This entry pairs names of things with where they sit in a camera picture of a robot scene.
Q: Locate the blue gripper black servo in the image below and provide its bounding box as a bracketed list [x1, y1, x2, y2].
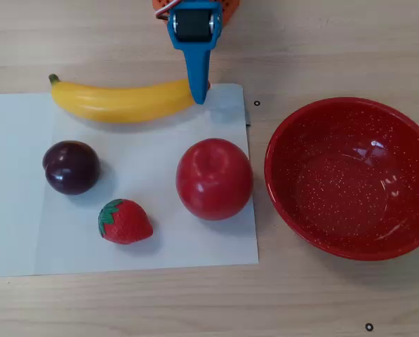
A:
[166, 3, 222, 106]

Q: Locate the yellow plastic banana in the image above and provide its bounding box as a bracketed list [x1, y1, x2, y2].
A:
[48, 73, 212, 124]

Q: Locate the red speckled bowl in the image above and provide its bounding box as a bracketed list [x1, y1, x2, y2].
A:
[264, 97, 419, 262]

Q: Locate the red plastic apple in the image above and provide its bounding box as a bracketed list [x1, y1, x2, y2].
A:
[175, 138, 255, 222]

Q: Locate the dark purple plastic plum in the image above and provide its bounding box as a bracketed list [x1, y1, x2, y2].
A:
[41, 140, 102, 197]

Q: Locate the red plastic strawberry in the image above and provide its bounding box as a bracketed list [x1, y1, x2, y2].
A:
[97, 198, 154, 246]

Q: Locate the white paper sheet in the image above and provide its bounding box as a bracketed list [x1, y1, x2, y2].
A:
[0, 83, 260, 279]

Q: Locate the white red servo cable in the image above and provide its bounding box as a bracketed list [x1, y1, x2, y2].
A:
[154, 0, 182, 20]

